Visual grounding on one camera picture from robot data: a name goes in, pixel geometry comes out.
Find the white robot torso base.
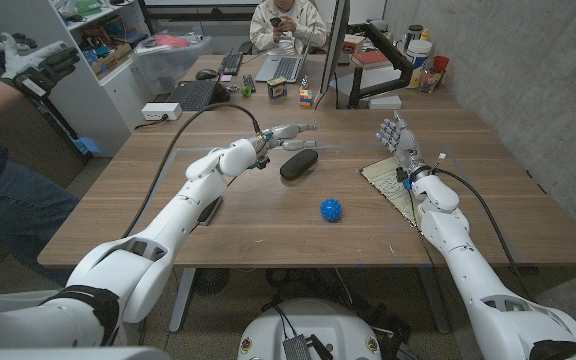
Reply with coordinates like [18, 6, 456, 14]
[237, 298, 383, 360]

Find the blue spiky ball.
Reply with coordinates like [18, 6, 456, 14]
[319, 198, 344, 223]

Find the small black keyboard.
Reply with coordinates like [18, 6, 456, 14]
[217, 49, 245, 77]

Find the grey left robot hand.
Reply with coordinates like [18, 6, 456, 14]
[253, 123, 325, 157]

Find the dark lidded bottle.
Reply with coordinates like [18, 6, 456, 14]
[405, 24, 425, 51]

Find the black glasses case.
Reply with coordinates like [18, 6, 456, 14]
[279, 148, 320, 182]

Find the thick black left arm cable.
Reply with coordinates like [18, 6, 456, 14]
[120, 102, 263, 240]

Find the red cup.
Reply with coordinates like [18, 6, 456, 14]
[431, 55, 451, 76]

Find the grey table leg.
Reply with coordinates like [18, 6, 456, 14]
[416, 266, 451, 335]
[168, 268, 197, 334]

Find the red book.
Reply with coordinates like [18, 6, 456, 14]
[350, 48, 393, 70]

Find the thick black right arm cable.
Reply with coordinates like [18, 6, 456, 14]
[432, 168, 534, 302]

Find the black laptop keyboard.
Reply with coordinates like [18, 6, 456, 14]
[166, 79, 230, 112]

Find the white shelf cabinet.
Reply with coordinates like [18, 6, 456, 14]
[0, 0, 157, 159]

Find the cardboard box with clutter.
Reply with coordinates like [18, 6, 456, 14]
[90, 42, 133, 76]

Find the clear jar with small items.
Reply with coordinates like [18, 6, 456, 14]
[420, 67, 444, 94]

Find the white power adapter box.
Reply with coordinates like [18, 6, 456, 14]
[141, 102, 183, 122]

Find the black flat rectangular device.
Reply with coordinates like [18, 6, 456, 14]
[197, 195, 224, 227]

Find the flat white box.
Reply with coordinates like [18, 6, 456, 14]
[367, 94, 403, 111]

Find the seated person in white jacket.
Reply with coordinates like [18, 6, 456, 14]
[249, 0, 328, 56]

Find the clear plastic storage bin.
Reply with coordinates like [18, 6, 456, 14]
[128, 35, 213, 96]

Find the white plastic jar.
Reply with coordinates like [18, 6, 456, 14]
[406, 39, 433, 71]

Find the silver laptop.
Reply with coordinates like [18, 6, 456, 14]
[255, 27, 317, 84]

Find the round black fan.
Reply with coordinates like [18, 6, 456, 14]
[192, 268, 232, 296]

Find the dark computer monitor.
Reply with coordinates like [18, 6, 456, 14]
[319, 0, 352, 96]

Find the standing person in jeans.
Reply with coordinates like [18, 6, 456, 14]
[0, 127, 100, 289]

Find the white black glove with tracker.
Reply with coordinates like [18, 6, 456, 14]
[0, 32, 82, 100]

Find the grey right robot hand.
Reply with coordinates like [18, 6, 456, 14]
[375, 110, 430, 182]

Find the brown cardboard box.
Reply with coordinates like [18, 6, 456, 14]
[342, 33, 367, 55]

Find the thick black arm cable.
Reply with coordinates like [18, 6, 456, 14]
[120, 102, 263, 240]
[432, 168, 534, 302]

